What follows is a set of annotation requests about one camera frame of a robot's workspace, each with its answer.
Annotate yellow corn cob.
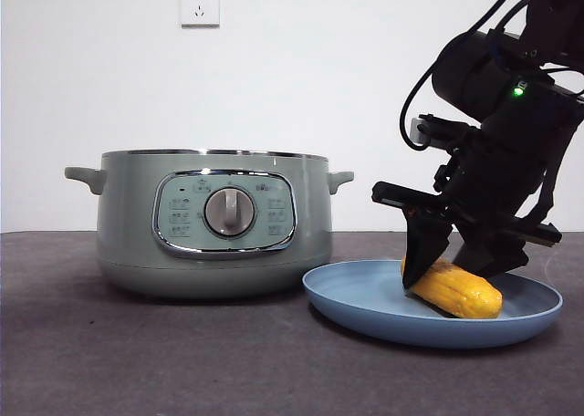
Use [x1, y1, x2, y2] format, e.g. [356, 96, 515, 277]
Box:
[400, 255, 504, 319]

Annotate light blue round plate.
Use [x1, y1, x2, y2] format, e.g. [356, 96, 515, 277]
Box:
[302, 259, 564, 349]

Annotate sage green electric steamer pot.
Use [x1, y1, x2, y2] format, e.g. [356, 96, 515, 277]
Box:
[63, 149, 355, 299]

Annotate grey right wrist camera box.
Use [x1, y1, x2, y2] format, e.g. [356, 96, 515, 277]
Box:
[409, 116, 433, 144]

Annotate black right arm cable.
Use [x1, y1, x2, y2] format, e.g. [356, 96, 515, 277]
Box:
[399, 0, 524, 151]

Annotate white wall power socket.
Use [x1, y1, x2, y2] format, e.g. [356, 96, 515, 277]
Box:
[180, 0, 221, 28]

